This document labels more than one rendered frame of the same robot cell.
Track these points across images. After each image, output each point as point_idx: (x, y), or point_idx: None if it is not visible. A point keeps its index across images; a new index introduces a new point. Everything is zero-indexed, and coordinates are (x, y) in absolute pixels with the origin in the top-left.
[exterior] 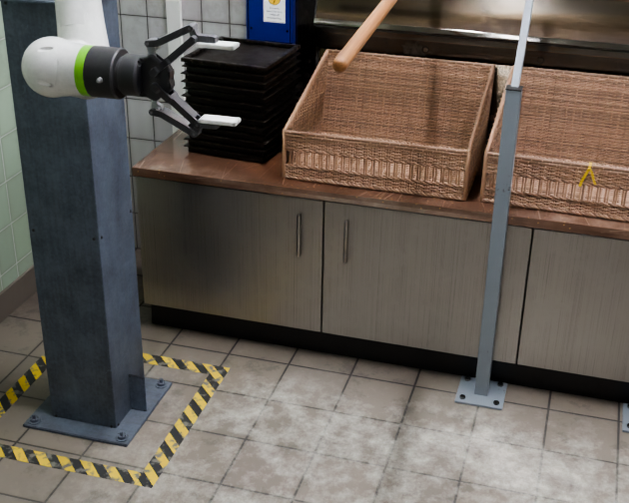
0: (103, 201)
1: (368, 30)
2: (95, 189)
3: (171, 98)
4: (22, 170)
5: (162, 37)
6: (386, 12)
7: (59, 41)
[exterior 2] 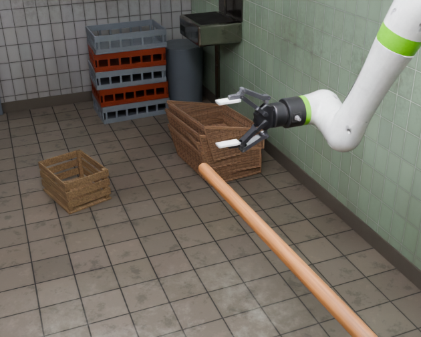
0: None
1: (240, 209)
2: None
3: (251, 126)
4: None
5: (256, 92)
6: (287, 263)
7: (317, 91)
